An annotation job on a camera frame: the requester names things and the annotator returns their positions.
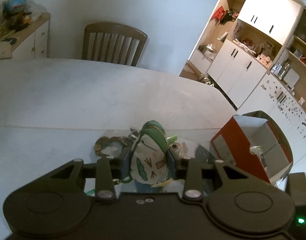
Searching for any green tube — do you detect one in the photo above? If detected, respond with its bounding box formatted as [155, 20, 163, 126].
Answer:
[167, 135, 177, 144]

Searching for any striped plush toy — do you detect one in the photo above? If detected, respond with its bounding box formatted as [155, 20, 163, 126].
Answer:
[169, 142, 191, 159]

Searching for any red white cardboard box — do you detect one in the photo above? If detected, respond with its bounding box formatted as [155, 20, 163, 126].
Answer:
[211, 111, 293, 184]

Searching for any brown wooden chair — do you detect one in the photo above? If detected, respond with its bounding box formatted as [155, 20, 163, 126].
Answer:
[81, 22, 148, 67]

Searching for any green white cartoon pouch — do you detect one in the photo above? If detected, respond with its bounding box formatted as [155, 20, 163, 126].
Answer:
[130, 120, 170, 185]

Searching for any white tall storage cabinet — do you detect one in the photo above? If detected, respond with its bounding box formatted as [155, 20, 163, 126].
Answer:
[191, 0, 306, 142]

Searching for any blue round toy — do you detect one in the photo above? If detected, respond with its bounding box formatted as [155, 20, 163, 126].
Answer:
[4, 0, 27, 14]

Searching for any white wooden sideboard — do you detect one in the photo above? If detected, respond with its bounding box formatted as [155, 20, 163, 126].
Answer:
[0, 12, 50, 60]

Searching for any small cardboard box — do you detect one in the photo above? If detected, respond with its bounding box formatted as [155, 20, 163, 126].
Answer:
[0, 41, 12, 60]

